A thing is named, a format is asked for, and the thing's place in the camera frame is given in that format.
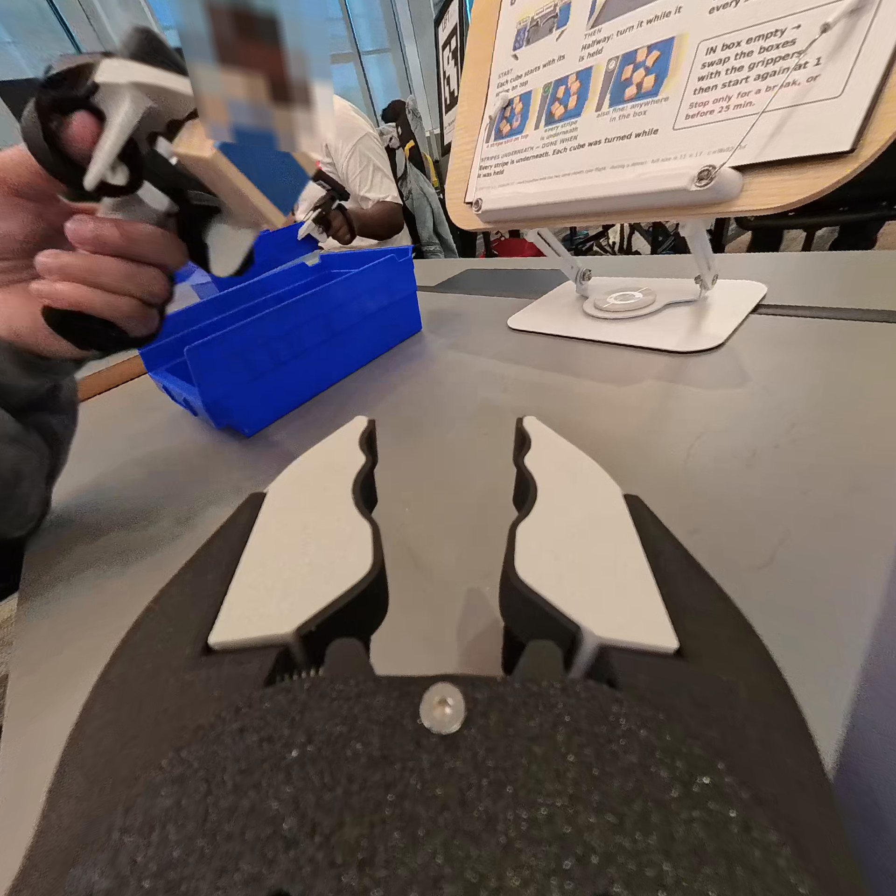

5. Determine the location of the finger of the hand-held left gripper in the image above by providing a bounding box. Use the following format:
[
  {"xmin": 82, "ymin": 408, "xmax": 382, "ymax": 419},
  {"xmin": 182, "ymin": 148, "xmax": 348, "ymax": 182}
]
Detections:
[
  {"xmin": 83, "ymin": 56, "xmax": 195, "ymax": 193},
  {"xmin": 203, "ymin": 217, "xmax": 258, "ymax": 279}
]

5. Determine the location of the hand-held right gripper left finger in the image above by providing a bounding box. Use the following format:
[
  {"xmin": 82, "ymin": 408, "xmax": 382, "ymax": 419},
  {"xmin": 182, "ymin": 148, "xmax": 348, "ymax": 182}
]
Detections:
[{"xmin": 207, "ymin": 416, "xmax": 389, "ymax": 673}]

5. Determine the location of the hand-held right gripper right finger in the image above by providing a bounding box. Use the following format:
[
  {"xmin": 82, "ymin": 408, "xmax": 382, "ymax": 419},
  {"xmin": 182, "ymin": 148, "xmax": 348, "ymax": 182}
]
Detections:
[{"xmin": 498, "ymin": 416, "xmax": 681, "ymax": 679}]

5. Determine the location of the wooden cube with blue stripe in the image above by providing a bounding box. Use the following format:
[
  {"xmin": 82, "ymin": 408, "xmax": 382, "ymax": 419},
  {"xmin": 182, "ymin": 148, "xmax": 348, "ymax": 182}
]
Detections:
[{"xmin": 171, "ymin": 129, "xmax": 288, "ymax": 230}]

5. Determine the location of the person's left forearm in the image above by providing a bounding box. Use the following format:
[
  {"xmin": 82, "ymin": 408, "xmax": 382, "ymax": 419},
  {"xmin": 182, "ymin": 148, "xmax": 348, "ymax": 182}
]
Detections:
[{"xmin": 0, "ymin": 343, "xmax": 81, "ymax": 603}]

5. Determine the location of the grey desk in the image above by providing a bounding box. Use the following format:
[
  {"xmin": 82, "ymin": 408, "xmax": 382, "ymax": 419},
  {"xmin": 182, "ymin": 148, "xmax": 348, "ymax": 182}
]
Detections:
[{"xmin": 0, "ymin": 252, "xmax": 896, "ymax": 896}]

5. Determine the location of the person's left hand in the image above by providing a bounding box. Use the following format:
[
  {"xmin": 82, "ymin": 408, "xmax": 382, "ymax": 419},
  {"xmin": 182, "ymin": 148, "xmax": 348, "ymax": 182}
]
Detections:
[{"xmin": 0, "ymin": 112, "xmax": 190, "ymax": 361}]

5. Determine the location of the wooden edged table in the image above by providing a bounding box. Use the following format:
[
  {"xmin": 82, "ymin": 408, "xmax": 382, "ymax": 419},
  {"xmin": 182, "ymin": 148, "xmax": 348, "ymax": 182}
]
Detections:
[{"xmin": 76, "ymin": 352, "xmax": 146, "ymax": 403}]

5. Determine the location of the grey blue jacket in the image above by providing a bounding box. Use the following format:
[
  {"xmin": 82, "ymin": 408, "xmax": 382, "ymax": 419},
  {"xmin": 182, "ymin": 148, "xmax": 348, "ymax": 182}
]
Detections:
[{"xmin": 378, "ymin": 98, "xmax": 459, "ymax": 260}]

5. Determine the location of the black and white tag poster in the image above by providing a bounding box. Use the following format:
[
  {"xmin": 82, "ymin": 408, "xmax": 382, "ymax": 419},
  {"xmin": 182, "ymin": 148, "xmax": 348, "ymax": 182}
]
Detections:
[{"xmin": 435, "ymin": 0, "xmax": 469, "ymax": 158}]

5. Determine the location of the printed instruction sheet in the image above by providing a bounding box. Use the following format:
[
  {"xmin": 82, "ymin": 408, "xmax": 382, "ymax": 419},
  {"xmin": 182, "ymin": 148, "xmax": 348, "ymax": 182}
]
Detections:
[{"xmin": 476, "ymin": 0, "xmax": 886, "ymax": 211}]

